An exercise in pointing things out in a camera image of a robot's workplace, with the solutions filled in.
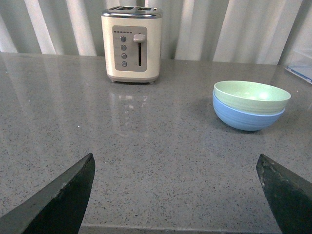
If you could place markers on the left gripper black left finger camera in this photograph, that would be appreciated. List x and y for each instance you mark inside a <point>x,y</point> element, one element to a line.
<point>58,208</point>

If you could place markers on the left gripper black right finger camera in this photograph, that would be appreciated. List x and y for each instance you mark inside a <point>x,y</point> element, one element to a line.
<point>288,195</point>

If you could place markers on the blue plastic bowl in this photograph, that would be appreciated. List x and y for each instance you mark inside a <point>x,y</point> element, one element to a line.
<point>242,120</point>

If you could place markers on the green plastic bowl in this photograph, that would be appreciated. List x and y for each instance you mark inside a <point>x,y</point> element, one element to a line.
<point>252,97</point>

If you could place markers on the clear plastic storage container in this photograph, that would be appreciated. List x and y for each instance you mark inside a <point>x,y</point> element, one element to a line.
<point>301,64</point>

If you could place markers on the cream two-slot toaster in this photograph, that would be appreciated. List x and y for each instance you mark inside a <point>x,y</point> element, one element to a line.
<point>132,43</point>

